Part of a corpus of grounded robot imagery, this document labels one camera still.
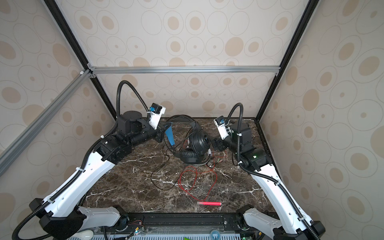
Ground white spoon-shaped tool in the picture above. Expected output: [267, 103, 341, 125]
[70, 230, 94, 240]

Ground pink marker pen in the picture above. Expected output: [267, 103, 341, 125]
[197, 201, 222, 206]

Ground black frame post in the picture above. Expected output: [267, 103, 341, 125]
[43, 0, 116, 119]
[255, 0, 320, 123]

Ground blue round cap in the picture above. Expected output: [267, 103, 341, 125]
[210, 230, 221, 240]

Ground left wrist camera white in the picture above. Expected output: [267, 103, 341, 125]
[149, 103, 166, 130]

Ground black blue headphones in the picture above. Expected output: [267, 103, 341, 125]
[166, 115, 211, 166]

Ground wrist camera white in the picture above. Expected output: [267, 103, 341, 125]
[149, 103, 166, 130]
[214, 116, 230, 140]

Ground black frame post right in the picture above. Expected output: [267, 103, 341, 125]
[255, 0, 320, 123]

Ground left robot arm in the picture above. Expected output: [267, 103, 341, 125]
[12, 80, 167, 240]

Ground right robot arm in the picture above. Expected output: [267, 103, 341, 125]
[212, 103, 326, 240]

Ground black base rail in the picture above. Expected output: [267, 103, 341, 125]
[71, 212, 304, 240]

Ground black headphone cable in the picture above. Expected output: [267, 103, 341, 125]
[149, 115, 211, 192]

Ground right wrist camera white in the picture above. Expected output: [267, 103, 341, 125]
[214, 116, 230, 140]

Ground horizontal aluminium rail back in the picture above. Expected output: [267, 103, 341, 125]
[91, 66, 280, 74]

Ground aluminium rail left wall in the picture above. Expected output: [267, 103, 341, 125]
[1, 70, 91, 175]

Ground white red headphones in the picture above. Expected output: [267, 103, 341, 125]
[192, 149, 214, 166]

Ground black frame post left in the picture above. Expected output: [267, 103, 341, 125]
[43, 0, 116, 119]

